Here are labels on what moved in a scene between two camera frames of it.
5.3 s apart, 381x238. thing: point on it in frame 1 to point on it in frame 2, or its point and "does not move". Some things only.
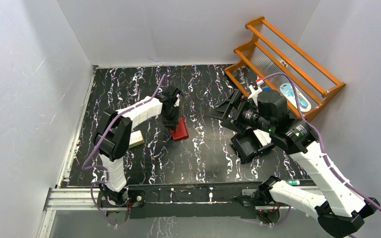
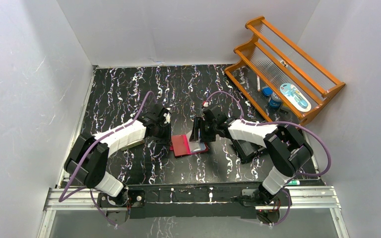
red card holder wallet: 181,132 to 181,146
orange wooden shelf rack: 270,59 does not move
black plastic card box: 248,146 does not move
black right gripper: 233,123 to 199,122
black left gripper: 170,121 to 161,130
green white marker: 293,182 does not move
